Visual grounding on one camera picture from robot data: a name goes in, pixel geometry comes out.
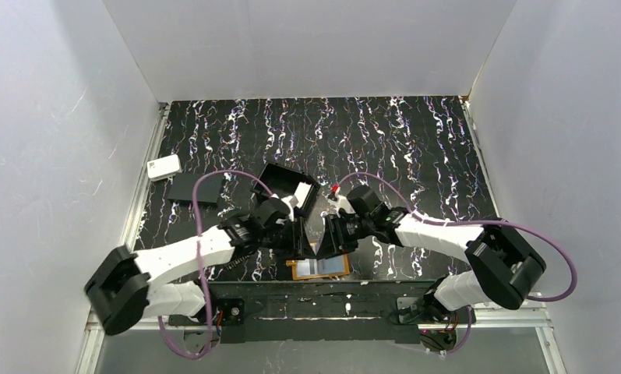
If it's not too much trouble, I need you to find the orange leather card holder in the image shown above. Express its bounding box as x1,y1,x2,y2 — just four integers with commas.
283,253,351,281

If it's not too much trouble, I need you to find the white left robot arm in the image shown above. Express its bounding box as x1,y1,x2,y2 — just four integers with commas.
84,196,303,336

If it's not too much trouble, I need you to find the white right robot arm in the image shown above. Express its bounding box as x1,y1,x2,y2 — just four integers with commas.
317,185,546,317

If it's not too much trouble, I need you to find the black card box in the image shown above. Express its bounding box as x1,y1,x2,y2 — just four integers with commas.
258,162,320,217

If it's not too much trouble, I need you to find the black box lid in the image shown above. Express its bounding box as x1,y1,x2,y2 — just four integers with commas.
166,172,225,207

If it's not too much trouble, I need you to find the small white box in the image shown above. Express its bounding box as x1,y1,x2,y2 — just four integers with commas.
146,154,182,182

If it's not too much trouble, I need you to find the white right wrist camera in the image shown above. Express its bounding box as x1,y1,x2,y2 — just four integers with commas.
327,185,354,214

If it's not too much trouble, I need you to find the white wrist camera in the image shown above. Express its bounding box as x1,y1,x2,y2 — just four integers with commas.
327,185,354,214
281,195,298,221

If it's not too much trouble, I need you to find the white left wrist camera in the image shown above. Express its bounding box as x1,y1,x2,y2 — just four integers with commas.
281,195,298,221

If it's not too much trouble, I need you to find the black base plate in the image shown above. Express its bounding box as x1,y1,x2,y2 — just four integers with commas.
168,280,476,345

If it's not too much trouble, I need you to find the aluminium frame rail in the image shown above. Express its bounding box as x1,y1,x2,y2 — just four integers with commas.
76,103,171,374

